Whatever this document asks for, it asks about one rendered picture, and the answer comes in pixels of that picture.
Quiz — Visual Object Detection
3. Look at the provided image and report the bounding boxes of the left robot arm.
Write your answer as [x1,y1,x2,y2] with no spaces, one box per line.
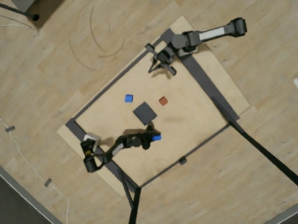
[80,134,150,173]

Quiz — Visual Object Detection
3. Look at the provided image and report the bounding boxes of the blue cylinder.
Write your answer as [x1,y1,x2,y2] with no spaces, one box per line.
[152,134,162,141]

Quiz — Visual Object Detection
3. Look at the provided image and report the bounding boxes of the blue cube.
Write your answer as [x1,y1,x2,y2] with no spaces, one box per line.
[125,95,133,103]

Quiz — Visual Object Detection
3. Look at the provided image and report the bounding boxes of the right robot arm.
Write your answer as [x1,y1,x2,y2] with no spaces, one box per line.
[157,17,247,65]

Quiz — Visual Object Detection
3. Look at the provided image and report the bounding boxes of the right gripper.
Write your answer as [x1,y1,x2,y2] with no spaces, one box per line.
[145,43,177,76]

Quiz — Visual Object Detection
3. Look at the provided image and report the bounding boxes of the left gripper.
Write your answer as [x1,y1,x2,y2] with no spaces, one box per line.
[137,125,160,143]

